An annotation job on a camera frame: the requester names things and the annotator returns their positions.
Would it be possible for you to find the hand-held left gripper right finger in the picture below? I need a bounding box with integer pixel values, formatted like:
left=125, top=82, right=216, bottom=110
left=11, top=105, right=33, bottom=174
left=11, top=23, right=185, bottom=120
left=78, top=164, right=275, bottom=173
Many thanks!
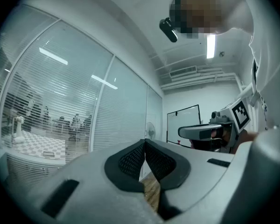
left=144, top=134, right=280, bottom=224

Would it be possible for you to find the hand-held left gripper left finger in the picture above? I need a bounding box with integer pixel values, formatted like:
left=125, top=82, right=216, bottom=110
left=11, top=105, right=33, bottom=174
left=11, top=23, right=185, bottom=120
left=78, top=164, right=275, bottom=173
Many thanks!
left=25, top=139, right=163, bottom=224

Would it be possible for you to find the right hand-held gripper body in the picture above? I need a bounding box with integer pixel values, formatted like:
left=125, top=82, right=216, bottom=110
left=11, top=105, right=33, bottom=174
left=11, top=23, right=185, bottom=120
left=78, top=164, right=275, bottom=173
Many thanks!
left=209, top=98, right=252, bottom=154

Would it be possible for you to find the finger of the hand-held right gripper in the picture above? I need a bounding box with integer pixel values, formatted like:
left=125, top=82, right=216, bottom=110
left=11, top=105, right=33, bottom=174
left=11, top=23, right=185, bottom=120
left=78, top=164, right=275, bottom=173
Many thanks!
left=177, top=124, right=223, bottom=141

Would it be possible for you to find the person's right forearm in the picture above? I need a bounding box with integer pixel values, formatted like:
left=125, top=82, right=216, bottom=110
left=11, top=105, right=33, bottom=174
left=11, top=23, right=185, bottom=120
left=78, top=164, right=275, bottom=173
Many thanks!
left=231, top=129, right=259, bottom=155

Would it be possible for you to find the white standing fan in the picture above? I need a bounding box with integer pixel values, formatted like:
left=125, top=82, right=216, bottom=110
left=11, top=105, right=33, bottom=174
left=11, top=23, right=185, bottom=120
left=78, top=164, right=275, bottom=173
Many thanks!
left=144, top=121, right=156, bottom=141

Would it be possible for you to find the white ceiling pipe bundle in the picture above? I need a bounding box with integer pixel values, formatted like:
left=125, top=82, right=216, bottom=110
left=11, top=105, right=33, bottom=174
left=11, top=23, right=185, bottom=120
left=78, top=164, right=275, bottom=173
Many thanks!
left=155, top=63, right=242, bottom=91

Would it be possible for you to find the white ceiling air vent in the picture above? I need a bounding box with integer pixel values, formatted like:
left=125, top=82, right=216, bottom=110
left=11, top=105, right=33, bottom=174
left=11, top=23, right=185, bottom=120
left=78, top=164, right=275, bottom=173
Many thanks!
left=169, top=65, right=198, bottom=79

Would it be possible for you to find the person's white t-shirt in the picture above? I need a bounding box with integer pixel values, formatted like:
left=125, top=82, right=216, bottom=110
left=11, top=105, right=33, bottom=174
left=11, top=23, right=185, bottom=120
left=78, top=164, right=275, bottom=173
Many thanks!
left=238, top=0, right=280, bottom=135

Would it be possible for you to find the checkered table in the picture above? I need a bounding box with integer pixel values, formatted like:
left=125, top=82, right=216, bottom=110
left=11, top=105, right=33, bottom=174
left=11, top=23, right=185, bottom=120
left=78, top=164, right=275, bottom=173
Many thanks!
left=11, top=129, right=67, bottom=161

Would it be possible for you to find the long ceiling light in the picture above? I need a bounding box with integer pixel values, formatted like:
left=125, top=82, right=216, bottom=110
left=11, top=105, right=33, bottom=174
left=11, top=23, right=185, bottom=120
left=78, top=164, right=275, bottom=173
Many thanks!
left=206, top=34, right=217, bottom=59

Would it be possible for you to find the white vase with flowers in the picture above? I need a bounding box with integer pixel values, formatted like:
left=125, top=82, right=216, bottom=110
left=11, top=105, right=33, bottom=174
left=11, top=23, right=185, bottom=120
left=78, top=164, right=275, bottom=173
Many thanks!
left=12, top=115, right=25, bottom=145

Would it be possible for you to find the glass partition with blinds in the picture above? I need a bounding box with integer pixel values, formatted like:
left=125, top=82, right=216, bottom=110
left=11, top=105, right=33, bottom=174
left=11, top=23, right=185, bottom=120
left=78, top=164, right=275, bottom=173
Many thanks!
left=0, top=3, right=164, bottom=196

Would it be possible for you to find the person's head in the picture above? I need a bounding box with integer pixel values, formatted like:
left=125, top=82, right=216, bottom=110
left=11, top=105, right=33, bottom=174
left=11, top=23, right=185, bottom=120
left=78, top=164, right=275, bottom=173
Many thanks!
left=169, top=0, right=254, bottom=40

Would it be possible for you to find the black head-mounted camera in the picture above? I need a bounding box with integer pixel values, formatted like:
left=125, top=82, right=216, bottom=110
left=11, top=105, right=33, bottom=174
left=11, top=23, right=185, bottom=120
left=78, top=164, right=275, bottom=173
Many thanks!
left=159, top=17, right=179, bottom=43

